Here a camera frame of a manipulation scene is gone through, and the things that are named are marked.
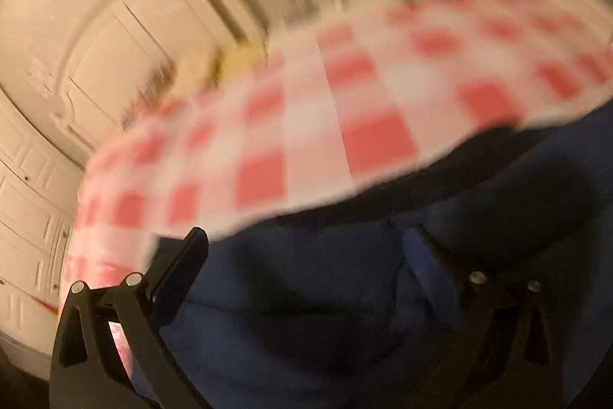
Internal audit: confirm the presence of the cream wardrobe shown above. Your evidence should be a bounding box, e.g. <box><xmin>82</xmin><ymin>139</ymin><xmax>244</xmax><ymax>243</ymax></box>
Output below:
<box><xmin>0</xmin><ymin>0</ymin><xmax>403</xmax><ymax>371</ymax></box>

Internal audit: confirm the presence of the pink checkered bed cover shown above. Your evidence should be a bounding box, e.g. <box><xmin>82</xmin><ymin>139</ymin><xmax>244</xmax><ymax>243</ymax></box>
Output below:
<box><xmin>60</xmin><ymin>0</ymin><xmax>613</xmax><ymax>309</ymax></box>

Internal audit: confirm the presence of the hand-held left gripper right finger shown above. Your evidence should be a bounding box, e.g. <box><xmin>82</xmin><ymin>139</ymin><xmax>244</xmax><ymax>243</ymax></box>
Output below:
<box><xmin>403</xmin><ymin>224</ymin><xmax>566</xmax><ymax>409</ymax></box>

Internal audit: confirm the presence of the dark blue padded jacket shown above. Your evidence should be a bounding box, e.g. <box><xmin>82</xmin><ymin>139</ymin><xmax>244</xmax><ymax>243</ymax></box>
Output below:
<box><xmin>127</xmin><ymin>102</ymin><xmax>613</xmax><ymax>409</ymax></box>

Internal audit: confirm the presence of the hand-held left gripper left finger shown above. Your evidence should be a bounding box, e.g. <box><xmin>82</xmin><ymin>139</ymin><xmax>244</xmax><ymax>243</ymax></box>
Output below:
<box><xmin>50</xmin><ymin>227</ymin><xmax>210</xmax><ymax>409</ymax></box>

